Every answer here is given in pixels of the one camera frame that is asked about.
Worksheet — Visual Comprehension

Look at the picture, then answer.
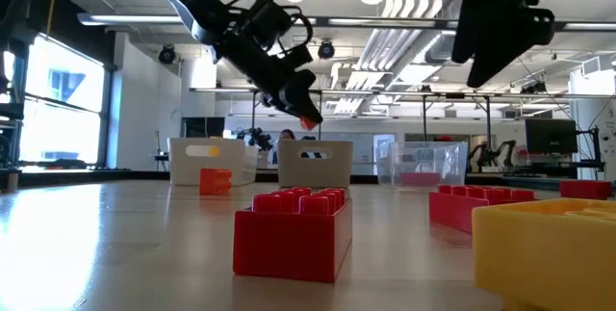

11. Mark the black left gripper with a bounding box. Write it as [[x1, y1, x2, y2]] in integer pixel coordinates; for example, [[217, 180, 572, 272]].
[[216, 29, 324, 126]]

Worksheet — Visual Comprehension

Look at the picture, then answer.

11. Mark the clear plastic bin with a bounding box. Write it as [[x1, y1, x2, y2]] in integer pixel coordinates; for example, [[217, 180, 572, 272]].
[[376, 141, 469, 188]]

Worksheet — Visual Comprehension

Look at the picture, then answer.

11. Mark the black metal table frame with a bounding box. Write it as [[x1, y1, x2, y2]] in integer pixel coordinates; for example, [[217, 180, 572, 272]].
[[0, 167, 578, 193]]

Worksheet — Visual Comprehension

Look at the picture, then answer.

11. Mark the black round ceiling fixture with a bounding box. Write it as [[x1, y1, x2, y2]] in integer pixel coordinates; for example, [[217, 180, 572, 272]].
[[317, 39, 336, 61], [158, 44, 177, 65]]

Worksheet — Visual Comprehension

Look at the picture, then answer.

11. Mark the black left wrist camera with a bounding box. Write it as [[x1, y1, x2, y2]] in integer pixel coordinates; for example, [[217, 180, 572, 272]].
[[247, 0, 295, 40]]

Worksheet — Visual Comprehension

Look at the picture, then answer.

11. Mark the orange small toy brick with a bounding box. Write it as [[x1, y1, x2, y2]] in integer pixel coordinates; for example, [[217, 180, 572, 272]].
[[199, 168, 233, 196]]

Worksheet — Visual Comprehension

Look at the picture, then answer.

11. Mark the large bright window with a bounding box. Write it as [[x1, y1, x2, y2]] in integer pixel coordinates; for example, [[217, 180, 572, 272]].
[[0, 54, 113, 170]]

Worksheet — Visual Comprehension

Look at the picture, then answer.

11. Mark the grey plastic bin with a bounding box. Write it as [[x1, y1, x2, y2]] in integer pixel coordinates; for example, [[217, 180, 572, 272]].
[[276, 139, 354, 190]]

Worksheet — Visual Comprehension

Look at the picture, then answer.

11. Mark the black overhead light bar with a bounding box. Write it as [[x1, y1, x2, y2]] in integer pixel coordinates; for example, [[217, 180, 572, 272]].
[[76, 12, 616, 32]]

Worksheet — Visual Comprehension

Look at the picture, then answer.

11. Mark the white plastic bin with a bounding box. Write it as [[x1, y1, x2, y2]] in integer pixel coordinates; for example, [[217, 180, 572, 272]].
[[168, 137, 259, 187]]

